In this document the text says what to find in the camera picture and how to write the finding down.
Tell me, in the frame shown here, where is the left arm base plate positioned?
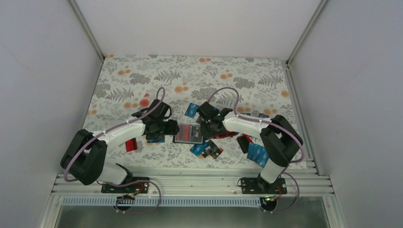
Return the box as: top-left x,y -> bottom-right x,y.
101,177 -> 150,194

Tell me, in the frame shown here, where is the purple cable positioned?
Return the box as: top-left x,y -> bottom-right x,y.
64,87 -> 166,215
207,86 -> 306,215

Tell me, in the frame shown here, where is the floral patterned table mat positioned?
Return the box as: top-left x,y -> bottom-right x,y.
84,55 -> 297,169

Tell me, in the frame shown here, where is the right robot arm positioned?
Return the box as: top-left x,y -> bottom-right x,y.
197,102 -> 303,193

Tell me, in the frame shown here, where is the translucent red dot card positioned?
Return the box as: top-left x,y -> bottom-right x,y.
139,94 -> 154,108

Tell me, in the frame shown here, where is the blue card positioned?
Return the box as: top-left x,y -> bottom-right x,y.
190,142 -> 208,156
184,103 -> 200,118

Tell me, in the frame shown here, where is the blue card fan right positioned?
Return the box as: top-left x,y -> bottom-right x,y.
247,142 -> 269,168

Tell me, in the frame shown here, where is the red card left side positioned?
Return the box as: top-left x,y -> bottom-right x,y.
125,138 -> 138,152

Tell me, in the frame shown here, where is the aluminium rail frame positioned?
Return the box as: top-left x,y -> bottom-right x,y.
39,168 -> 345,228

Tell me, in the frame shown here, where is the black logo card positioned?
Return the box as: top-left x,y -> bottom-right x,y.
191,126 -> 204,143

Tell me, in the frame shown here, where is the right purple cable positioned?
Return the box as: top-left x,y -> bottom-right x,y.
207,86 -> 306,215

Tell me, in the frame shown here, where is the blue card lower centre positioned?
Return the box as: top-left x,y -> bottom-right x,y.
190,142 -> 208,156

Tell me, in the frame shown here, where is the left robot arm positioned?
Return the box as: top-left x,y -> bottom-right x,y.
60,99 -> 179,192

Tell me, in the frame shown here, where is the black card holder wallet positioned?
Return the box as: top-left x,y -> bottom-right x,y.
173,124 -> 205,144

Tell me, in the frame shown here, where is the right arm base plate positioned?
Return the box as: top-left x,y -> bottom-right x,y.
237,177 -> 288,195

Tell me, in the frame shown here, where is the blue card near centre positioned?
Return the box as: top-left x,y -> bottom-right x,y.
184,103 -> 200,118

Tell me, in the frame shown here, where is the black card pair front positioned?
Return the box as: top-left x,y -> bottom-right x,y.
201,140 -> 223,159

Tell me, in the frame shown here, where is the black card right side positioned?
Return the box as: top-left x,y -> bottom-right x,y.
237,135 -> 250,154

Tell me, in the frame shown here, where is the red striped card back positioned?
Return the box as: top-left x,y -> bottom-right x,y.
174,124 -> 192,143

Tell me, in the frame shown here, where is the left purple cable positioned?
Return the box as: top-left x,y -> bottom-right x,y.
64,87 -> 166,215

